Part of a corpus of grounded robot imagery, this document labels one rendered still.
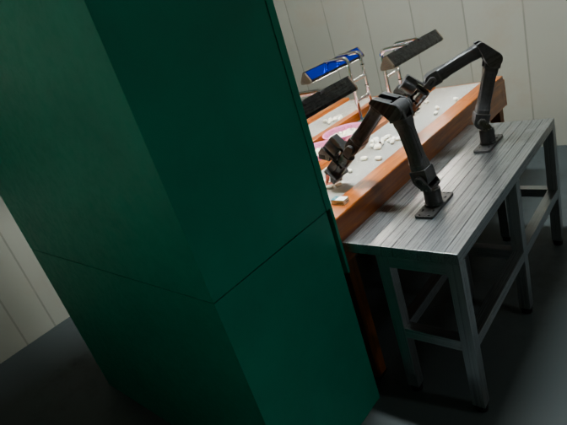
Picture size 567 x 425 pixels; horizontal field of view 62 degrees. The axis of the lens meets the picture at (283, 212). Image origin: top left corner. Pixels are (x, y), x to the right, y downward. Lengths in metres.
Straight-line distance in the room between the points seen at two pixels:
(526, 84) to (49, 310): 3.76
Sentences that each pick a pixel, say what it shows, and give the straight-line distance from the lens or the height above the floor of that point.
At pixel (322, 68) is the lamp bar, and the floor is 1.09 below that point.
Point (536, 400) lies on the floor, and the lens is 1.99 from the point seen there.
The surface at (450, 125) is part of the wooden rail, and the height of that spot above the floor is 0.74.
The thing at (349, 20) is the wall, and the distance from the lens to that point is 4.41.
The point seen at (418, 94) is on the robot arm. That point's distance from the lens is 2.19.
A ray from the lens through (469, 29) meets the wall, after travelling 3.99.
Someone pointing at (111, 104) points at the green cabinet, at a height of 1.39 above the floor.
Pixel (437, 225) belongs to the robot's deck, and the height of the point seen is 0.67.
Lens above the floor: 1.46
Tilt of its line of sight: 22 degrees down
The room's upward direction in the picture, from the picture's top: 18 degrees counter-clockwise
